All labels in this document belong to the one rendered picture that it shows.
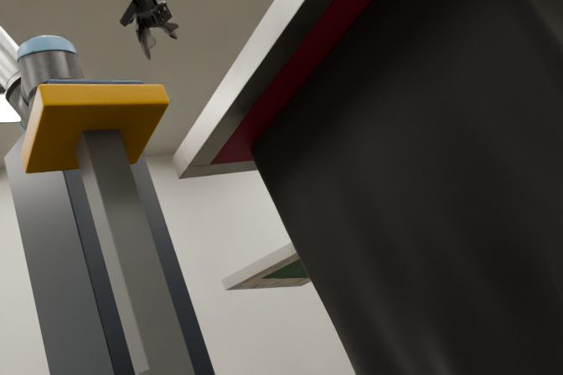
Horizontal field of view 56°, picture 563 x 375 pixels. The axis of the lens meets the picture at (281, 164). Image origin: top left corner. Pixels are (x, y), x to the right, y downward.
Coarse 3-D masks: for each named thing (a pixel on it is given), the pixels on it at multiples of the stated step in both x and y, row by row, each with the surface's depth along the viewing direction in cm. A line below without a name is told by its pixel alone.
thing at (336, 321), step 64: (384, 0) 57; (448, 0) 51; (512, 0) 47; (384, 64) 58; (448, 64) 52; (512, 64) 47; (320, 128) 68; (384, 128) 59; (448, 128) 53; (512, 128) 48; (320, 192) 69; (384, 192) 60; (448, 192) 53; (512, 192) 50; (320, 256) 70; (384, 256) 62; (448, 256) 55; (512, 256) 50; (384, 320) 63; (448, 320) 55; (512, 320) 50
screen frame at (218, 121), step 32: (288, 0) 57; (320, 0) 56; (256, 32) 62; (288, 32) 58; (256, 64) 62; (224, 96) 69; (256, 96) 68; (192, 128) 76; (224, 128) 72; (192, 160) 77
